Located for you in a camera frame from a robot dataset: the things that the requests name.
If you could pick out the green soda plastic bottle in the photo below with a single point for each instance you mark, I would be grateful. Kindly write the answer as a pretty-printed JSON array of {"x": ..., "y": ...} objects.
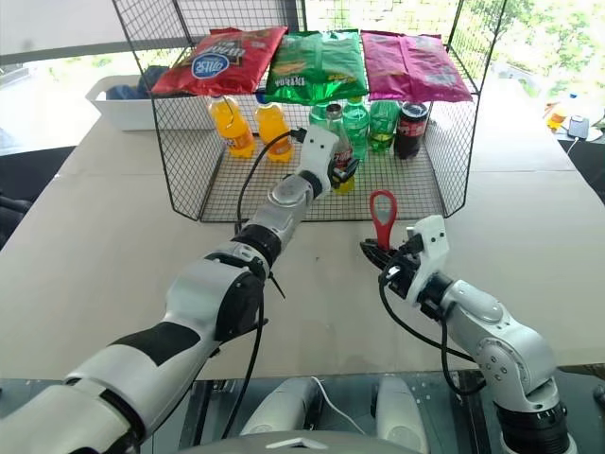
[
  {"x": 316, "y": 118},
  {"x": 357, "y": 125},
  {"x": 384, "y": 127}
]

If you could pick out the dark cola plastic bottle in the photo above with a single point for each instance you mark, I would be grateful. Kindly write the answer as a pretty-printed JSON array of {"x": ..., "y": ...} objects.
[{"x": 410, "y": 130}]

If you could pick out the red chip bag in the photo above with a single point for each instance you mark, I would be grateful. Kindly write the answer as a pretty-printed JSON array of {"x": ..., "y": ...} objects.
[{"x": 222, "y": 61}]

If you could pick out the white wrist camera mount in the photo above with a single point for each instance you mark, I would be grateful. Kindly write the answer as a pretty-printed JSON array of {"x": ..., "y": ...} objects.
[
  {"x": 318, "y": 152},
  {"x": 429, "y": 250}
]

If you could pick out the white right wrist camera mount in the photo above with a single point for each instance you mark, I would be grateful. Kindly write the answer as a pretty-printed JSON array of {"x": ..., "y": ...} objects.
[{"x": 429, "y": 250}]

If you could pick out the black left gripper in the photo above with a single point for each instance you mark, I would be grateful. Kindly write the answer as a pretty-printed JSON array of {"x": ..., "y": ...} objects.
[{"x": 336, "y": 174}]

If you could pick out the glass bottle with yellow drink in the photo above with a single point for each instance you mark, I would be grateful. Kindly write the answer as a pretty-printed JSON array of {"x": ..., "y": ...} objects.
[{"x": 344, "y": 156}]

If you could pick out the orange object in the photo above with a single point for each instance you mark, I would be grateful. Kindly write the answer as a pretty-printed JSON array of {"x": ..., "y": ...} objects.
[{"x": 558, "y": 117}]

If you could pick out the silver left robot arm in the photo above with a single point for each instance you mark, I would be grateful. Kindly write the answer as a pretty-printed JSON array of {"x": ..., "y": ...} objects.
[{"x": 189, "y": 302}]

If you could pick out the blue cloth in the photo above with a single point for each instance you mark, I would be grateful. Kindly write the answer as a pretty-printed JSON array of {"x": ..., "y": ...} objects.
[{"x": 134, "y": 87}]

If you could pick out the grey rounded robot leg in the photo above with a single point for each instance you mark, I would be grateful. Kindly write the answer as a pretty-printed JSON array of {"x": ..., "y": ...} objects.
[
  {"x": 279, "y": 406},
  {"x": 399, "y": 411}
]

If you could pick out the white plastic bin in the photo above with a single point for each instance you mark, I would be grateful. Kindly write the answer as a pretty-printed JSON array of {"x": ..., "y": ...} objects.
[{"x": 127, "y": 111}]

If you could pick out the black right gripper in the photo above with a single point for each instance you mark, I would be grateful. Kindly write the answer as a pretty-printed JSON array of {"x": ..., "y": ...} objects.
[{"x": 404, "y": 274}]

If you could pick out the magenta chip bag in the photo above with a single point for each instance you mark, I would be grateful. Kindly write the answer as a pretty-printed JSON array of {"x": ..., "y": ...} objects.
[{"x": 411, "y": 64}]

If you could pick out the orange soda plastic bottle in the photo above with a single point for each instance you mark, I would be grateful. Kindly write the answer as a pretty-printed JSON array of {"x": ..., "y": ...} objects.
[
  {"x": 274, "y": 127},
  {"x": 231, "y": 127}
]

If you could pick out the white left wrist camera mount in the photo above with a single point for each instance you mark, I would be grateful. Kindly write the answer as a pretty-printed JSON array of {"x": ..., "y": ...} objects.
[{"x": 318, "y": 152}]

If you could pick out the grey robot torso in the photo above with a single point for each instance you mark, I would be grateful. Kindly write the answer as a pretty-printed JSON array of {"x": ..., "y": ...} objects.
[{"x": 302, "y": 443}]

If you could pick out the green chip bag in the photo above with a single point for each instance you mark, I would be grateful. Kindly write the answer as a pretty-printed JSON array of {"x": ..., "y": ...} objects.
[{"x": 316, "y": 66}]

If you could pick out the red bottle opener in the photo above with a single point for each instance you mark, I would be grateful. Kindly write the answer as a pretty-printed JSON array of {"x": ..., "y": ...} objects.
[{"x": 384, "y": 227}]

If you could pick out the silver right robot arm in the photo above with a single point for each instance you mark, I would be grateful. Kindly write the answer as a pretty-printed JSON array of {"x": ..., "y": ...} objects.
[{"x": 501, "y": 340}]

